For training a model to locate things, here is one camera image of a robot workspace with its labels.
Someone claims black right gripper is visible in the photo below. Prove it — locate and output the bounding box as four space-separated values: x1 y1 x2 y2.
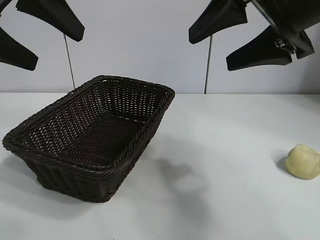
188 0 320 72

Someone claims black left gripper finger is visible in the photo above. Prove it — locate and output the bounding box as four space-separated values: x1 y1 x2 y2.
0 26 39 72
15 0 85 42

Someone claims dark brown wicker basket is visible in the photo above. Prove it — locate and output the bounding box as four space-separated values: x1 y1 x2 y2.
2 74 176 204

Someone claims pale yellow egg yolk pastry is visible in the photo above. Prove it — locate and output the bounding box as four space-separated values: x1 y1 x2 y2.
285 143 320 180

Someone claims thin grey metal rod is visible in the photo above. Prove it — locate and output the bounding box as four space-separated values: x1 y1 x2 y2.
203 34 213 95
63 34 76 90

